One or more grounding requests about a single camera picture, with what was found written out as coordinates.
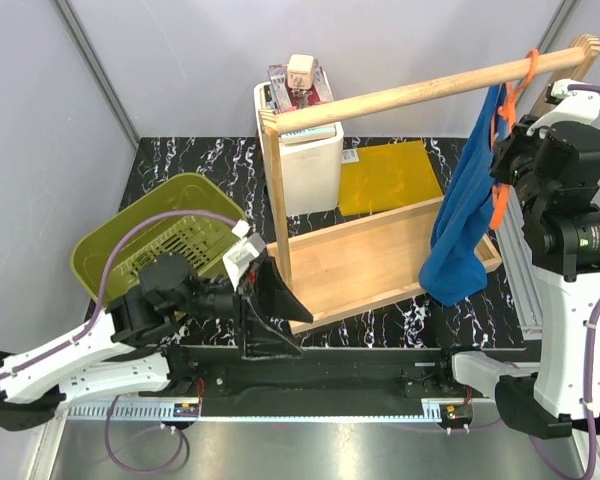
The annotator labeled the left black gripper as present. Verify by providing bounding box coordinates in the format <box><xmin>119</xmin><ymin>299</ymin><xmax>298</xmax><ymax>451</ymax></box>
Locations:
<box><xmin>171</xmin><ymin>255</ymin><xmax>315</xmax><ymax>357</ymax></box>

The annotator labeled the orange plastic hanger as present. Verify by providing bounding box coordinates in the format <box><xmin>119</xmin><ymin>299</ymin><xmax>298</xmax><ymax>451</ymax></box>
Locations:
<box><xmin>489</xmin><ymin>48</ymin><xmax>539</xmax><ymax>230</ymax></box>

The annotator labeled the blue tank top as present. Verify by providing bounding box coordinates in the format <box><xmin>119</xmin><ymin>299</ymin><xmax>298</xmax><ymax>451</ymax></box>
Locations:
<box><xmin>419</xmin><ymin>85</ymin><xmax>505</xmax><ymax>307</ymax></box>

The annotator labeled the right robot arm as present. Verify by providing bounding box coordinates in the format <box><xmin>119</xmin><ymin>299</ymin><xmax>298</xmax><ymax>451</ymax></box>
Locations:
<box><xmin>433</xmin><ymin>80</ymin><xmax>600</xmax><ymax>439</ymax></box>

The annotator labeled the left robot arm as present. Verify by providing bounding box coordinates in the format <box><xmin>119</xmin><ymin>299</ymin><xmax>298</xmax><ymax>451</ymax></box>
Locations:
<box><xmin>0</xmin><ymin>253</ymin><xmax>314</xmax><ymax>432</ymax></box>

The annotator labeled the olive green plastic basket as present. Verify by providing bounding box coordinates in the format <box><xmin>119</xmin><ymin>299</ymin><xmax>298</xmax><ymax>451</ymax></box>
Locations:
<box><xmin>70</xmin><ymin>173</ymin><xmax>247</xmax><ymax>303</ymax></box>

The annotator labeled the wooden clothes rack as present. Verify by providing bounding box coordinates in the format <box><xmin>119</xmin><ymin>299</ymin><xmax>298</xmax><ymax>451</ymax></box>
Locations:
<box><xmin>258</xmin><ymin>34</ymin><xmax>600</xmax><ymax>334</ymax></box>

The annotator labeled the black marble pattern mat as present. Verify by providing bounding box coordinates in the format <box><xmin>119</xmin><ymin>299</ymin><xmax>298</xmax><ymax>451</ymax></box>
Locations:
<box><xmin>114</xmin><ymin>137</ymin><xmax>524</xmax><ymax>349</ymax></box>

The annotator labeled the white rectangular bin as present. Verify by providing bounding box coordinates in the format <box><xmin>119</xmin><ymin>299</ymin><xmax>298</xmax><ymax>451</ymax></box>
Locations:
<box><xmin>253</xmin><ymin>82</ymin><xmax>345</xmax><ymax>216</ymax></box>

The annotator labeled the yellow flat sheet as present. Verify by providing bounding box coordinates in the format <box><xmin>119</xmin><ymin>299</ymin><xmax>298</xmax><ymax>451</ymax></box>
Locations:
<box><xmin>338</xmin><ymin>140</ymin><xmax>442</xmax><ymax>216</ymax></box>

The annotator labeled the books stack in bin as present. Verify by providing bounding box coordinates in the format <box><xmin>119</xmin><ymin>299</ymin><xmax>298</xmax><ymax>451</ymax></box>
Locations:
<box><xmin>267</xmin><ymin>57</ymin><xmax>336</xmax><ymax>146</ymax></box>

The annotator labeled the beige cube block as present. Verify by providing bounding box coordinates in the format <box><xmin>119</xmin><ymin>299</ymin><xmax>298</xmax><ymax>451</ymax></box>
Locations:
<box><xmin>286</xmin><ymin>54</ymin><xmax>316</xmax><ymax>90</ymax></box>

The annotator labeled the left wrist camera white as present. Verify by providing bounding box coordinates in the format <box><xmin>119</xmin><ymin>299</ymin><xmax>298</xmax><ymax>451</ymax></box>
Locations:
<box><xmin>222</xmin><ymin>220</ymin><xmax>266</xmax><ymax>291</ymax></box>

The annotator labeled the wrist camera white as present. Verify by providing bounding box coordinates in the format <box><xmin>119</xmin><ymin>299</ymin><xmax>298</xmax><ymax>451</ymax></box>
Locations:
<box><xmin>545</xmin><ymin>78</ymin><xmax>589</xmax><ymax>106</ymax></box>
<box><xmin>222</xmin><ymin>220</ymin><xmax>266</xmax><ymax>291</ymax></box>

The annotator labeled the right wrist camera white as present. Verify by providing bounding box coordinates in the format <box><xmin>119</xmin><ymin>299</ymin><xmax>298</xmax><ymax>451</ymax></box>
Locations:
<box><xmin>545</xmin><ymin>78</ymin><xmax>589</xmax><ymax>106</ymax></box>

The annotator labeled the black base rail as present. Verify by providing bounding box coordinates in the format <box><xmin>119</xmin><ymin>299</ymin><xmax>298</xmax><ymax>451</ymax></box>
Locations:
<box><xmin>162</xmin><ymin>345</ymin><xmax>470</xmax><ymax>420</ymax></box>

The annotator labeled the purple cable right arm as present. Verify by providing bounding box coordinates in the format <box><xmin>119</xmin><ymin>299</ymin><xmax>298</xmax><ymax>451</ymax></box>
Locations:
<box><xmin>527</xmin><ymin>83</ymin><xmax>600</xmax><ymax>480</ymax></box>

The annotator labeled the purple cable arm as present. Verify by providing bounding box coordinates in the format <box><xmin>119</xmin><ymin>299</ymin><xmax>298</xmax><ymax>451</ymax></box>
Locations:
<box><xmin>527</xmin><ymin>83</ymin><xmax>600</xmax><ymax>480</ymax></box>
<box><xmin>0</xmin><ymin>209</ymin><xmax>239</xmax><ymax>474</ymax></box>

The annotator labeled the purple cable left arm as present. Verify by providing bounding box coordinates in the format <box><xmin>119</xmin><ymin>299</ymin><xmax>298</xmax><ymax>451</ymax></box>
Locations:
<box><xmin>0</xmin><ymin>209</ymin><xmax>239</xmax><ymax>474</ymax></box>

